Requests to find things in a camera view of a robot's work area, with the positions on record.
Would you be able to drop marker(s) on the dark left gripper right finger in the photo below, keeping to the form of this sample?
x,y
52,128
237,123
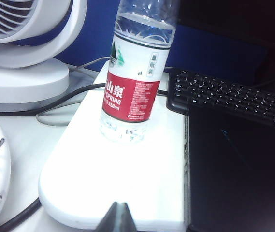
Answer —
x,y
127,220

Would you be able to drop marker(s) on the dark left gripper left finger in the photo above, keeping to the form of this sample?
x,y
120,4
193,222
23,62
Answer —
x,y
109,220

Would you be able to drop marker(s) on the black Hasee laptop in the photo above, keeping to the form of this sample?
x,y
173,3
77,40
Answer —
x,y
236,174

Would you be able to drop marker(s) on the white desk riser board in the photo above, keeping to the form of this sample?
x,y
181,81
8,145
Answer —
x,y
113,174

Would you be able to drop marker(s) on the red label water bottle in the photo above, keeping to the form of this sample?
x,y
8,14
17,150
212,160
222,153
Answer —
x,y
132,96

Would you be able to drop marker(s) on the black desktop keyboard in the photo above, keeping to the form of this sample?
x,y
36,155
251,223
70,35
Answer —
x,y
229,96

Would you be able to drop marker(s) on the white desk fan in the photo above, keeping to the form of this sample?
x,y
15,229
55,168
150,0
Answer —
x,y
23,53

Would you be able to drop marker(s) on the blue office partition panel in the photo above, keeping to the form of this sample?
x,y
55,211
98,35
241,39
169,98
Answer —
x,y
96,29

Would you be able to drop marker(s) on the black ASUS computer monitor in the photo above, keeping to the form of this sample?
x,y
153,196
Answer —
x,y
224,12

